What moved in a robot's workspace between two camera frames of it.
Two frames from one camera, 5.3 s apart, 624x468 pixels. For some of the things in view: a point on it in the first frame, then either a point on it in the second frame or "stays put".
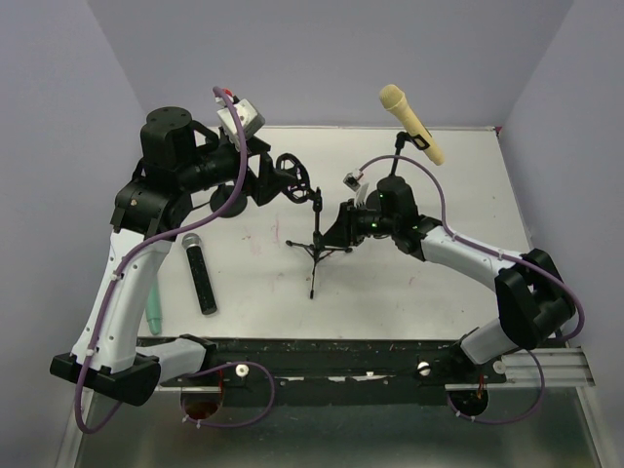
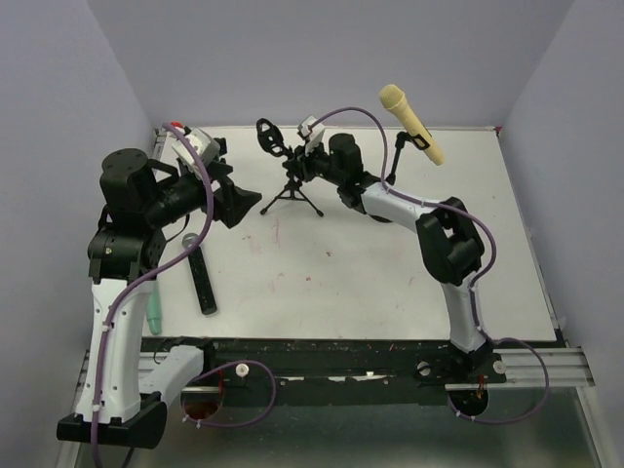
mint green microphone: x=154 y=310 stays put
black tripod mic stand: x=316 y=247 → x=272 y=140
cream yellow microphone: x=394 y=101 stays put
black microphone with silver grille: x=193 y=245 stays put
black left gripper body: x=256 y=185 → x=215 y=207
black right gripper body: x=357 y=221 → x=314 y=165
